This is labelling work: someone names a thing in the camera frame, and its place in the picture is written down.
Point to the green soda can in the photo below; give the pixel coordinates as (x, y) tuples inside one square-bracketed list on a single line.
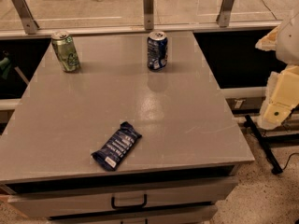
[(64, 48)]

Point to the grey cabinet drawer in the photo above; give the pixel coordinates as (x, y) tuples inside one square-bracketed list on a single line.
[(182, 215), (86, 201)]

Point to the middle metal railing bracket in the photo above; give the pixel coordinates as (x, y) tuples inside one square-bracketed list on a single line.
[(148, 9)]

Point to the right metal railing bracket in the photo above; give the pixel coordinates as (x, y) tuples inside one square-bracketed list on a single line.
[(224, 15)]

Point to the black metal stand leg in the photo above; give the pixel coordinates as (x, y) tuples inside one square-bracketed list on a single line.
[(276, 169)]

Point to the dark blue snack wrapper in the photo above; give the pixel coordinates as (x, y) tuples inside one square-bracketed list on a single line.
[(117, 147)]

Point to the blue pepsi can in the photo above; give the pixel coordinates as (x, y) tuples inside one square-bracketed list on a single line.
[(157, 50)]

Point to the black drawer handle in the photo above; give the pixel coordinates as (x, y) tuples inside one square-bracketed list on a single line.
[(129, 203)]

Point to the left metal railing bracket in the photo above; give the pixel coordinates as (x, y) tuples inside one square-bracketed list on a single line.
[(28, 22)]

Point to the grey cabinet lower drawer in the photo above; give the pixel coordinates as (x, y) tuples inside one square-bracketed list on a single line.
[(182, 215)]

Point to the grey cabinet top drawer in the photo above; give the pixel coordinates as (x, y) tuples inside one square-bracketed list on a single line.
[(86, 201)]

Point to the metal railing bracket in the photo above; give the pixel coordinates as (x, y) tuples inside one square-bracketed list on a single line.
[(148, 9), (224, 15), (28, 22)]

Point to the horizontal metal rail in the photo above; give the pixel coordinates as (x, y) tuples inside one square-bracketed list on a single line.
[(115, 30)]

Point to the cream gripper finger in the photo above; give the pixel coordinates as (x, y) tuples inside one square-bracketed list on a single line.
[(269, 41), (281, 97)]

